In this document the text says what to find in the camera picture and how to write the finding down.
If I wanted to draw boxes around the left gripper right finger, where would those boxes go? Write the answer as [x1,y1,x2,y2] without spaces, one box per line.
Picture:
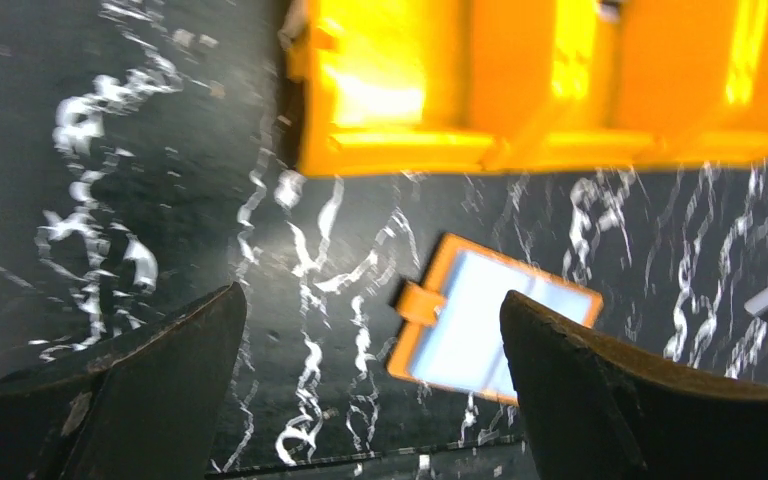
[499,291,768,479]

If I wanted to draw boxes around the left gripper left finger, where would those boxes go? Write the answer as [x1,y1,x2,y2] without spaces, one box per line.
[0,283,247,479]

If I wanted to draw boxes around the orange leather card holder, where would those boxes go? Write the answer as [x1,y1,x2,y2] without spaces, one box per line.
[387,233,603,405]

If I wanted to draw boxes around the orange three-compartment plastic bin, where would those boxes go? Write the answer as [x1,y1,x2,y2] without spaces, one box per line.
[279,1,768,177]

